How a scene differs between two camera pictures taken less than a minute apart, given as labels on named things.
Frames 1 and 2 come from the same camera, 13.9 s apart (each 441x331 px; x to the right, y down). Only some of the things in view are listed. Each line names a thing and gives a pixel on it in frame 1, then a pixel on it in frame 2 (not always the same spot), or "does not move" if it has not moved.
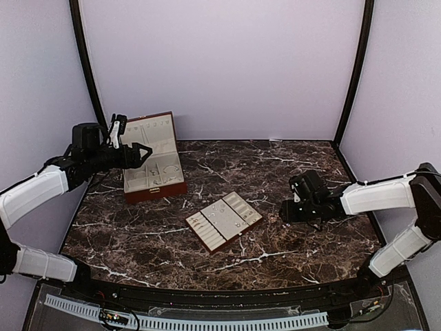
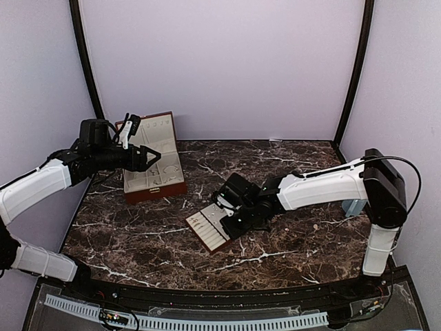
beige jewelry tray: x=219 y=223 does not move
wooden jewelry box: x=160 y=174 does not move
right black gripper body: x=299 y=214 to x=247 y=220
